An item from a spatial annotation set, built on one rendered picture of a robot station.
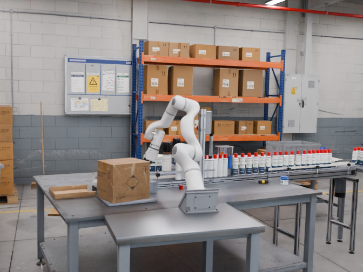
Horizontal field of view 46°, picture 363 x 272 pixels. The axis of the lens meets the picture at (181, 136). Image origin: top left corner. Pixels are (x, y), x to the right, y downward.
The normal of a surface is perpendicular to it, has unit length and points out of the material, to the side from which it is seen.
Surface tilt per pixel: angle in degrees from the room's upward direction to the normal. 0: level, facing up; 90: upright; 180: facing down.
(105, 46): 90
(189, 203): 90
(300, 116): 90
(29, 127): 90
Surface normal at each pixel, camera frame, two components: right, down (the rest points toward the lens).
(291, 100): 0.32, 0.10
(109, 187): -0.79, 0.04
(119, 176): 0.61, 0.09
